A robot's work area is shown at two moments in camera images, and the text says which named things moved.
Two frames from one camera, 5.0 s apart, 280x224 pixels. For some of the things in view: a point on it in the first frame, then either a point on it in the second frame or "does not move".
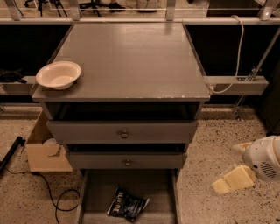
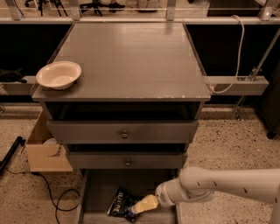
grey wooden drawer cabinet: (136, 102) does not move
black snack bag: (127, 205) does not move
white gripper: (260, 158) -> (162, 195)
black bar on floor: (19, 141) does not move
